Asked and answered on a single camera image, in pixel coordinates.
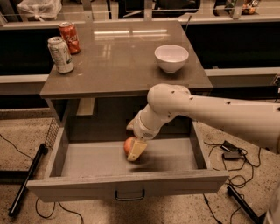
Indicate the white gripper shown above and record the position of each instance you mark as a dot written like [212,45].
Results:
[142,128]

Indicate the red apple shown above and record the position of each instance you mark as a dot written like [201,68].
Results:
[128,144]

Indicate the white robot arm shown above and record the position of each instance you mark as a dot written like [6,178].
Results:
[257,122]

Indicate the open grey top drawer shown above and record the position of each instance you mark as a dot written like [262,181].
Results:
[170,165]

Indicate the grey counter cabinet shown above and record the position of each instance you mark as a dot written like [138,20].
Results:
[112,75]

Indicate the white ceramic bowl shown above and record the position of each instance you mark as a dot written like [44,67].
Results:
[171,58]

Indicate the black floor bar left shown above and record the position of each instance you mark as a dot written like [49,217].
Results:
[14,209]

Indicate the black floor bar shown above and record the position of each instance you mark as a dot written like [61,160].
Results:
[14,209]
[244,205]

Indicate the black power adapter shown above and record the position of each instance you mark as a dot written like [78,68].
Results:
[230,151]

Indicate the white green soda can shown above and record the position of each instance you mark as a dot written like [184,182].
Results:
[60,55]

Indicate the red soda can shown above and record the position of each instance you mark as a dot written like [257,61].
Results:
[68,32]

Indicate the black floor bar right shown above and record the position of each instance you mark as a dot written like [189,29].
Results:
[244,205]

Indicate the white plastic bag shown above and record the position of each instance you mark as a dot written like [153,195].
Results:
[40,10]

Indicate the black drawer handle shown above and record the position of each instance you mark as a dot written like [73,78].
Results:
[129,196]

